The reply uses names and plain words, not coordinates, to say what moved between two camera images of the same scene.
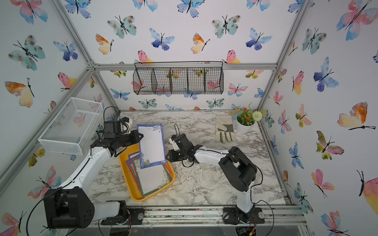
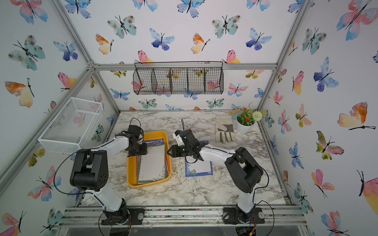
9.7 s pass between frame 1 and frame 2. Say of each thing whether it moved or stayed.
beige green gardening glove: stayed
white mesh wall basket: stayed
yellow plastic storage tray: moved
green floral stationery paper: moved
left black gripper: moved
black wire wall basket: stayed
